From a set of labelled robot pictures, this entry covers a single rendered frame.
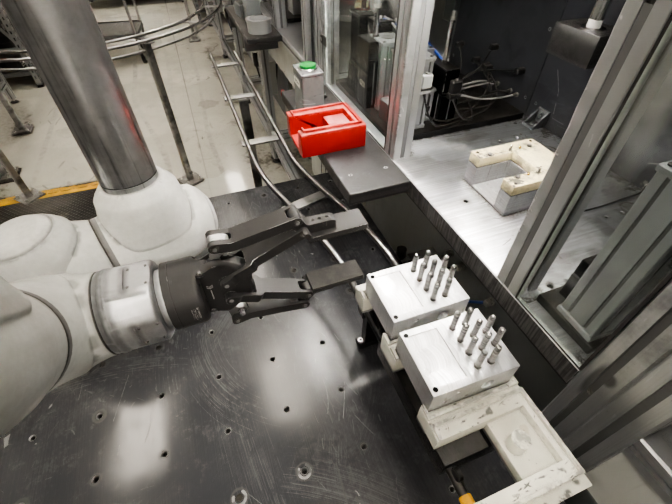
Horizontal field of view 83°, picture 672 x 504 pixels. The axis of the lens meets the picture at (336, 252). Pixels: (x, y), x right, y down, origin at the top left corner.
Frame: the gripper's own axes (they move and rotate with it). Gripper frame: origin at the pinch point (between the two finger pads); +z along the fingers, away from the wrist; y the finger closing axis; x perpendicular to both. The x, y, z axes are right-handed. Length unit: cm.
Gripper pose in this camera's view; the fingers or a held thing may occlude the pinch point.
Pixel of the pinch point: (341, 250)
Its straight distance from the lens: 46.0
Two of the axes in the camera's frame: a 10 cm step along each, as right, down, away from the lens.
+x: -3.5, -6.7, 6.6
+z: 9.4, -2.5, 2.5
